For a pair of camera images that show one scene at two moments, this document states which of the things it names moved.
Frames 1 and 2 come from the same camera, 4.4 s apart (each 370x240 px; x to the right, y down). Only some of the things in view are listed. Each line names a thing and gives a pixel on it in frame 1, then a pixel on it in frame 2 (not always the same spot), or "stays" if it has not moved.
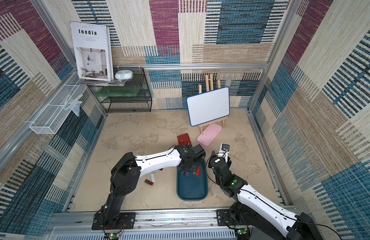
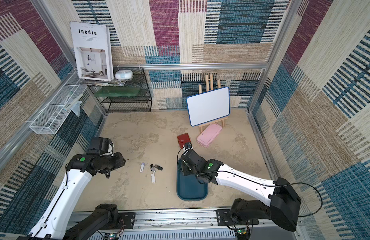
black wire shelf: (128, 92) stays
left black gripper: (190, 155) to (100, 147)
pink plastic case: (205, 138) stays
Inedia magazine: (93, 50) stays
